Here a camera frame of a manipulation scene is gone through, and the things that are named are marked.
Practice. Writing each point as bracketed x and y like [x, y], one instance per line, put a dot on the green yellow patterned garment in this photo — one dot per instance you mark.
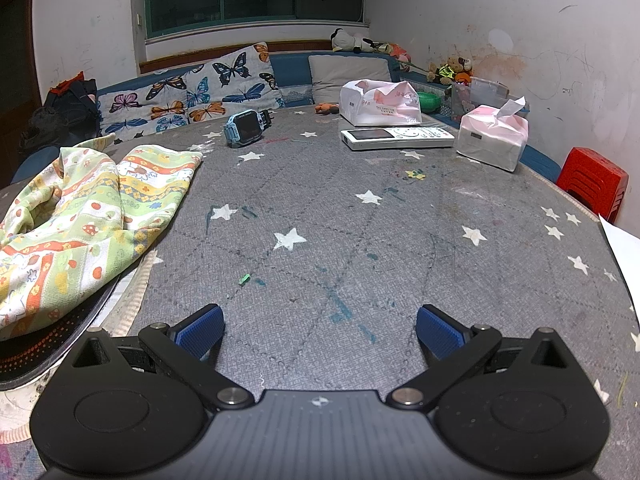
[100, 210]

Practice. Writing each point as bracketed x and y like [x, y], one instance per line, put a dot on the butterfly print pillow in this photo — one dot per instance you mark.
[145, 105]
[230, 75]

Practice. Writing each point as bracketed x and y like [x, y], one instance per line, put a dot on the brown teddy bear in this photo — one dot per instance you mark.
[452, 70]

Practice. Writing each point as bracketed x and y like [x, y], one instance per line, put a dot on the red plastic stool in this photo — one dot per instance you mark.
[592, 175]

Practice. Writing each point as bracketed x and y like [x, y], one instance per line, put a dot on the black clothes pile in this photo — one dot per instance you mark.
[60, 115]

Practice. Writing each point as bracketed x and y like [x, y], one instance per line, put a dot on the small orange toy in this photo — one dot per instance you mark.
[326, 108]

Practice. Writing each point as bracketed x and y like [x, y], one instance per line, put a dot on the white flat phone box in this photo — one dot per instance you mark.
[395, 137]

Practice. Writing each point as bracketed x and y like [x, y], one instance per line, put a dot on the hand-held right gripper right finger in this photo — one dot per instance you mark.
[440, 334]

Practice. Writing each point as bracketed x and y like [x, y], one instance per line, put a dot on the brown wooden wall rail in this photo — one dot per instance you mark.
[200, 57]

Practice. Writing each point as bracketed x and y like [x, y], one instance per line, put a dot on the pink plush toy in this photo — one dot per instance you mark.
[392, 51]

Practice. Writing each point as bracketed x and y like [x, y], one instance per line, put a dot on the clear plastic box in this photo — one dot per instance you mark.
[482, 92]

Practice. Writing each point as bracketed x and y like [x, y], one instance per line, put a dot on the black white plush toy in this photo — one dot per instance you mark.
[347, 40]

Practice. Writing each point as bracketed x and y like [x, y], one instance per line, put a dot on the pink tissue pack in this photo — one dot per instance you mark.
[492, 137]

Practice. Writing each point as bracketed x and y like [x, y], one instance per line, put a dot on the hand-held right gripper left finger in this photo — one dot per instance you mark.
[201, 332]

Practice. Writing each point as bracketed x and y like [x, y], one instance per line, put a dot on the grey star-printed table cover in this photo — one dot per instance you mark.
[350, 240]

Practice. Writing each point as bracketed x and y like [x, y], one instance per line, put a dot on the red cloth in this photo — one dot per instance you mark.
[67, 85]

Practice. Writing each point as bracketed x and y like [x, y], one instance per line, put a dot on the white paper sheet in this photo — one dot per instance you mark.
[625, 260]

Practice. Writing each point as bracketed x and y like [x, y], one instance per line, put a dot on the grey pillow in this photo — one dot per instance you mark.
[345, 72]

